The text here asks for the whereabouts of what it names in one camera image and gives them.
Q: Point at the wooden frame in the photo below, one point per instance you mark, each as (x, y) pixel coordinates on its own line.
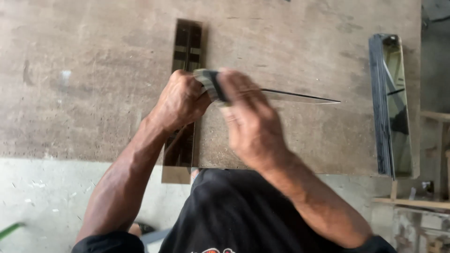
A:
(436, 165)

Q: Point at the person's right hand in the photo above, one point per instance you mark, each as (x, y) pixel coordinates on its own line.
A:
(253, 130)

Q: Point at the green stick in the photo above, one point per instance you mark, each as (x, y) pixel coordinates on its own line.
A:
(10, 229)

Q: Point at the person's black shirt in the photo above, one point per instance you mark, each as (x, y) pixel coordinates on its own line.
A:
(232, 218)

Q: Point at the clear glass strip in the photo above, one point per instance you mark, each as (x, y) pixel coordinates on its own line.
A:
(298, 96)

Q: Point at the grey sanding block black stripe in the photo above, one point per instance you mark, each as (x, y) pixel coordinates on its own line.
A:
(212, 86)

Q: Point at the long dark mirror strip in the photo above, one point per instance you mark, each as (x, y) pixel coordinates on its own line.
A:
(188, 45)

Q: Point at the person's foot in sandal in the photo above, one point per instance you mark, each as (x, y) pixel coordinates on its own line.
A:
(140, 229)

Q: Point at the person's left hand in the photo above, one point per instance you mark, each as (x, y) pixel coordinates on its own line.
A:
(179, 102)

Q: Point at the person's right fingers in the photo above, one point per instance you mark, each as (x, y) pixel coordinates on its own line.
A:
(233, 89)

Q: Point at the stack of mirror strips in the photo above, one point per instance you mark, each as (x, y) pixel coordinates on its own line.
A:
(390, 105)

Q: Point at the person's left fingers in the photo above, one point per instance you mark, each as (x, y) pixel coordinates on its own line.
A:
(190, 82)

